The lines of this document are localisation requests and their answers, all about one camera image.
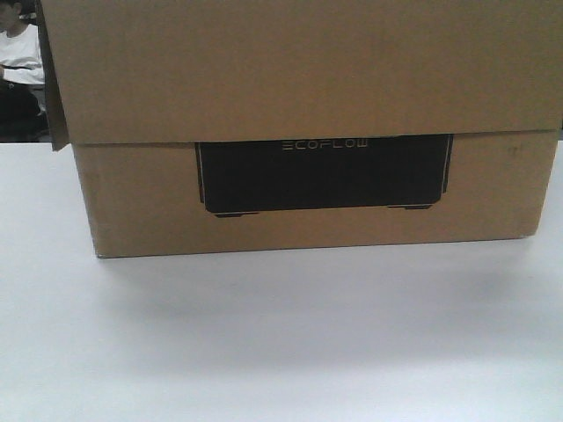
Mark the brown EcoFlow cardboard box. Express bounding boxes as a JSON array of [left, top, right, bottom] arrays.
[[37, 1, 562, 258]]

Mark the person in white shirt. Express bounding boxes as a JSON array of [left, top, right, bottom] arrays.
[[1, 1, 48, 143]]

